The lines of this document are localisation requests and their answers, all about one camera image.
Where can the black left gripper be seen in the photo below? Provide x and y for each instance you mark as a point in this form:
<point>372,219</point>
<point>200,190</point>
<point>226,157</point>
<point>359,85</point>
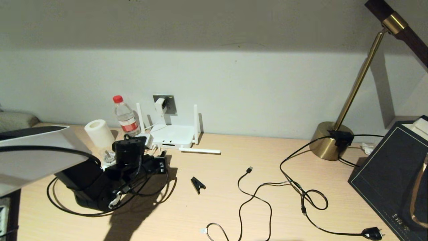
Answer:
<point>157,165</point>

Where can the white power adapter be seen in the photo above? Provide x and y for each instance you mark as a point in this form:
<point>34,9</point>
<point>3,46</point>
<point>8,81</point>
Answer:
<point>160,105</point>

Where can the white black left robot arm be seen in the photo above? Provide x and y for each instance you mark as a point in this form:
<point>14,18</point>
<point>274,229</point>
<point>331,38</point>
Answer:
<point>33,160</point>

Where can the white router with antennas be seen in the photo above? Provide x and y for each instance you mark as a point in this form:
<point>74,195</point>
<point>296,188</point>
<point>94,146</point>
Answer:
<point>177,134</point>

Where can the grey white plug night light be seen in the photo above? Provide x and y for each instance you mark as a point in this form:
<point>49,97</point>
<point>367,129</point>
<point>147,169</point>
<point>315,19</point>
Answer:
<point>108,157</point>

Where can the black plastic clip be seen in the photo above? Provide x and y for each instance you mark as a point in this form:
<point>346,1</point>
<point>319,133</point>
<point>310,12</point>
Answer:
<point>198,184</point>

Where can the clear water bottle red cap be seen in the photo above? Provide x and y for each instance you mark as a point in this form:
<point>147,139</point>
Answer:
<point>126,117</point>

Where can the white paper roll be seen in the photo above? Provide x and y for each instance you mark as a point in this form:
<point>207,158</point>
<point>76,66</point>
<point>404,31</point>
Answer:
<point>98,134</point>

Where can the grey cushion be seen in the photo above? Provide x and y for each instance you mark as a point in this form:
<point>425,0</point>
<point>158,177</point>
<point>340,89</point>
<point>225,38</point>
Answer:
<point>16,120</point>

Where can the brass desk lamp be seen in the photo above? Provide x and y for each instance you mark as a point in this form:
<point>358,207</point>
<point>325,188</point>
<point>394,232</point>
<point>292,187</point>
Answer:
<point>326,147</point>

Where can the small white connector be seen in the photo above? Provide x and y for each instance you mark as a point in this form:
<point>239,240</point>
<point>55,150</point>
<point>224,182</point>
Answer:
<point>367,149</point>

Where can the black box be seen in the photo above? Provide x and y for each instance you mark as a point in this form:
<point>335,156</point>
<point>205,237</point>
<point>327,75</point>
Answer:
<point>384,174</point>

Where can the grey wall socket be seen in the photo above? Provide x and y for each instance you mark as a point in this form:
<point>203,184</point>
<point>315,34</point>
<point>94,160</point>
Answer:
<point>171,103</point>

